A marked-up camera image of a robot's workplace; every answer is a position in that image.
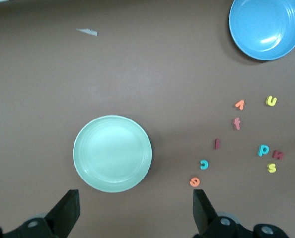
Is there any teal foam letter p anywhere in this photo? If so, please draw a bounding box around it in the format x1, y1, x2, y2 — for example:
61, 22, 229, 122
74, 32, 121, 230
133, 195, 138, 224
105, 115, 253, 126
257, 144, 270, 157

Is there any blue round plate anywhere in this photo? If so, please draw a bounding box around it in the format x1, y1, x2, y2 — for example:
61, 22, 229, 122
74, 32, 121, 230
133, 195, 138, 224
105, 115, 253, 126
228, 0, 295, 61

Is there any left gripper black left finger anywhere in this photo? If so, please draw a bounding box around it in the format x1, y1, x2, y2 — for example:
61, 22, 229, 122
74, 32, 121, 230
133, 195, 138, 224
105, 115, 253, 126
0, 189, 80, 238

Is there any white paper scrap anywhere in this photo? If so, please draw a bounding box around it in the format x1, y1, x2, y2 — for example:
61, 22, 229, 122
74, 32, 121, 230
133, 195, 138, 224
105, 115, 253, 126
75, 28, 98, 36

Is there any brown table cover sheet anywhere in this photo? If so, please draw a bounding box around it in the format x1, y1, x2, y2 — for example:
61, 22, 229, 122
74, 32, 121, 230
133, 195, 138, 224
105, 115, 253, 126
0, 0, 295, 238

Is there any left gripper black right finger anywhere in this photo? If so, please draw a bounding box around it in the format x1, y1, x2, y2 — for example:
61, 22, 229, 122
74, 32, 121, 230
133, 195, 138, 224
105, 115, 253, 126
192, 189, 291, 238

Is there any yellow foam letter u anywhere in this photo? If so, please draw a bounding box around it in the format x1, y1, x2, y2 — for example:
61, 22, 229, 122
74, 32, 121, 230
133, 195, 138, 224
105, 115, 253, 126
265, 96, 278, 107

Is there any red foam letter f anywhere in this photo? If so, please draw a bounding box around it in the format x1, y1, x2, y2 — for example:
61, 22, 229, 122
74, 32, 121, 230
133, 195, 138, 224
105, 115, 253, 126
231, 117, 242, 130

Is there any green round plate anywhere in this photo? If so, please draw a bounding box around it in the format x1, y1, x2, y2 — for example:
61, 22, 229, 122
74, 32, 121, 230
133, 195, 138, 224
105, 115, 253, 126
72, 115, 153, 193

